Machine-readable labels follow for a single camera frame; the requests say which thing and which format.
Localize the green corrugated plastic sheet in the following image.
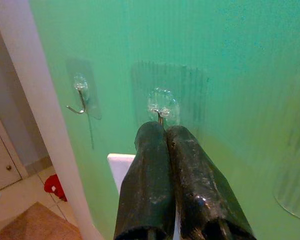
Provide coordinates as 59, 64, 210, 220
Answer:
29, 0, 300, 240

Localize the white cabinet door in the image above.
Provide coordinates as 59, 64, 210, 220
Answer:
0, 99, 24, 191

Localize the red object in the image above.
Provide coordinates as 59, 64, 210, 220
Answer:
43, 173, 68, 202

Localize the brown rug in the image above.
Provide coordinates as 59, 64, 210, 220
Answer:
0, 200, 84, 240

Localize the clear adhesive metal hook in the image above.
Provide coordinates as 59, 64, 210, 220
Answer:
272, 79, 300, 224
65, 58, 103, 121
130, 60, 209, 129

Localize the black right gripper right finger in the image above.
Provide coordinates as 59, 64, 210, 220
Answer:
166, 125, 257, 240

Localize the white upright post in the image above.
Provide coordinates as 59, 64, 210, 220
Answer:
0, 0, 104, 240

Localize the white key tag yellow emblem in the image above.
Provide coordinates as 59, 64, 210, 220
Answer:
106, 153, 182, 240

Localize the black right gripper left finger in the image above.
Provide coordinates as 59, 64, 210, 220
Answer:
114, 121, 176, 240

